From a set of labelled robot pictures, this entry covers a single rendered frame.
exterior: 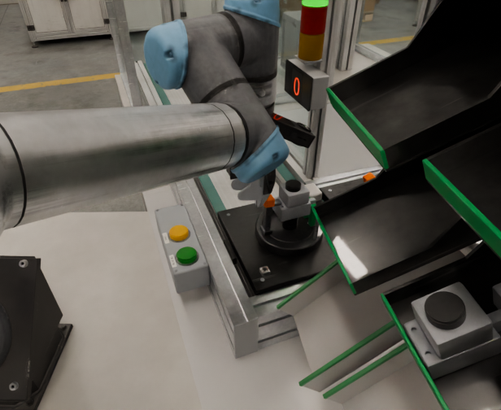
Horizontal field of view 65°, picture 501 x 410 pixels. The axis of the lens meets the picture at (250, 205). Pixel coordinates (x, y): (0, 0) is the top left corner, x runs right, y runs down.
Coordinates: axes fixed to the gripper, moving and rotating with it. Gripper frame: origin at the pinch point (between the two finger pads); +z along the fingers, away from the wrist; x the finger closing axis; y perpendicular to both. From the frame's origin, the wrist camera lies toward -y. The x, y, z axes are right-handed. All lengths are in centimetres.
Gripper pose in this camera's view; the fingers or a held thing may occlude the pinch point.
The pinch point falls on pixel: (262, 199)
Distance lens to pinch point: 74.9
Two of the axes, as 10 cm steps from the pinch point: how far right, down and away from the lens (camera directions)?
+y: -9.3, 2.2, -2.8
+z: 0.0, 7.8, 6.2
